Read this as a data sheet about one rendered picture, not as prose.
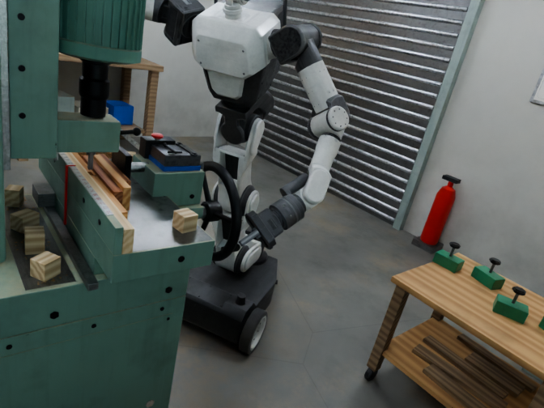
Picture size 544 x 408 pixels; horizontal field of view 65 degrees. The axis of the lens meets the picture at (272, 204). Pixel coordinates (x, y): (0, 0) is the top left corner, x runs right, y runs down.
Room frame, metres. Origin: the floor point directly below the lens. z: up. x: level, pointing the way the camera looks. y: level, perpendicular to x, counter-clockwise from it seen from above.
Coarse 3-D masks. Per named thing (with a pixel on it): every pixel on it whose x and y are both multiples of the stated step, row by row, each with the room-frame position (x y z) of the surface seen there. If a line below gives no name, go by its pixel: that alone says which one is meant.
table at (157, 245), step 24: (48, 168) 1.00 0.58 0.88; (144, 192) 0.94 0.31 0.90; (72, 216) 0.83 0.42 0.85; (144, 216) 0.81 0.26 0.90; (168, 216) 0.84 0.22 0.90; (96, 240) 0.70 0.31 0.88; (144, 240) 0.71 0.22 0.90; (168, 240) 0.73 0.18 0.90; (192, 240) 0.75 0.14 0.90; (120, 264) 0.65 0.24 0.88; (144, 264) 0.68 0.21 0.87; (168, 264) 0.71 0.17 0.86; (192, 264) 0.75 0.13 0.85
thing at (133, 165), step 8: (112, 152) 0.96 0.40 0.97; (120, 152) 0.93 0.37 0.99; (112, 160) 0.96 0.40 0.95; (120, 160) 0.92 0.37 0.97; (128, 160) 0.90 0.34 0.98; (120, 168) 0.92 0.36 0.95; (128, 168) 0.90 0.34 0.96; (136, 168) 0.95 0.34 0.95; (144, 168) 0.96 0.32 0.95; (128, 176) 0.91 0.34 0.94
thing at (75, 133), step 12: (60, 120) 0.81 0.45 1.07; (72, 120) 0.83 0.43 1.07; (84, 120) 0.85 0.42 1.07; (96, 120) 0.87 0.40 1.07; (108, 120) 0.89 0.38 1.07; (60, 132) 0.81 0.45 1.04; (72, 132) 0.83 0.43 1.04; (84, 132) 0.84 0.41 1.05; (96, 132) 0.86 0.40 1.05; (108, 132) 0.88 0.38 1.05; (120, 132) 0.90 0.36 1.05; (60, 144) 0.81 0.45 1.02; (72, 144) 0.83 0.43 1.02; (84, 144) 0.84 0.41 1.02; (96, 144) 0.86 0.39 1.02; (108, 144) 0.88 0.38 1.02
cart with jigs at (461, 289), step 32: (448, 256) 1.72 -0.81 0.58; (416, 288) 1.46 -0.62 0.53; (448, 288) 1.52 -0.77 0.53; (480, 288) 1.58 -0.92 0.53; (512, 288) 1.43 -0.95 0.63; (384, 320) 1.51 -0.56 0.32; (480, 320) 1.33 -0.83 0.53; (512, 320) 1.38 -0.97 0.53; (384, 352) 1.49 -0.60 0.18; (416, 352) 1.52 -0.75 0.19; (448, 352) 1.56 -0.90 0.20; (480, 352) 1.62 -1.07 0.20; (512, 352) 1.18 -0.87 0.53; (448, 384) 1.36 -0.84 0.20; (480, 384) 1.42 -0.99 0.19; (512, 384) 1.45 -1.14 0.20
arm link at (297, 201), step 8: (304, 176) 1.24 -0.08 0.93; (288, 184) 1.22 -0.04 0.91; (296, 184) 1.22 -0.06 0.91; (304, 184) 1.24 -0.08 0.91; (280, 192) 1.22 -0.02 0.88; (288, 192) 1.20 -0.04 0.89; (296, 192) 1.20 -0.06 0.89; (288, 200) 1.16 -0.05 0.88; (296, 200) 1.17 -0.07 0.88; (304, 200) 1.18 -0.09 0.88; (296, 208) 1.15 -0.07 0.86; (304, 208) 1.18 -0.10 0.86
